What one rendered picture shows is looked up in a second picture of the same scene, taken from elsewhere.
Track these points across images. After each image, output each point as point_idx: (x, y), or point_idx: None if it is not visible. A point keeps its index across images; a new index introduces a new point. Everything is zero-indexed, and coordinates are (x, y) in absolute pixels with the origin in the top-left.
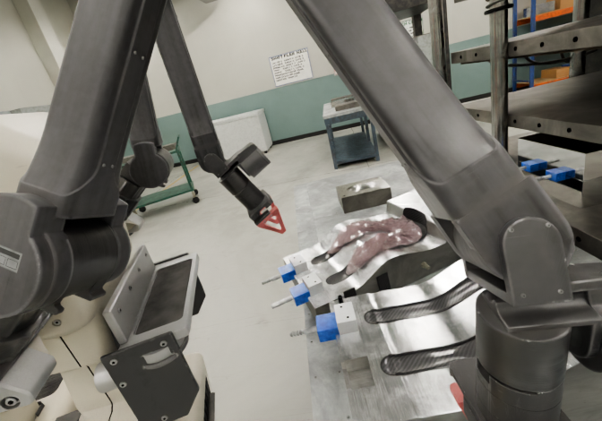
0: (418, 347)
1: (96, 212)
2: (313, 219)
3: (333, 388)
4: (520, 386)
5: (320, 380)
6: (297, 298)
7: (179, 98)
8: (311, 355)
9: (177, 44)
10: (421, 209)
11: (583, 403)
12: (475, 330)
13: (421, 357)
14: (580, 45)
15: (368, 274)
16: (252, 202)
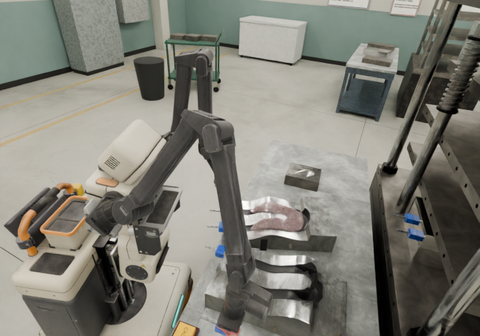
0: None
1: (147, 203)
2: (264, 178)
3: (212, 274)
4: (226, 304)
5: (209, 269)
6: (220, 229)
7: None
8: (213, 257)
9: (206, 96)
10: (312, 214)
11: (287, 330)
12: (273, 287)
13: None
14: (456, 174)
15: (258, 236)
16: None
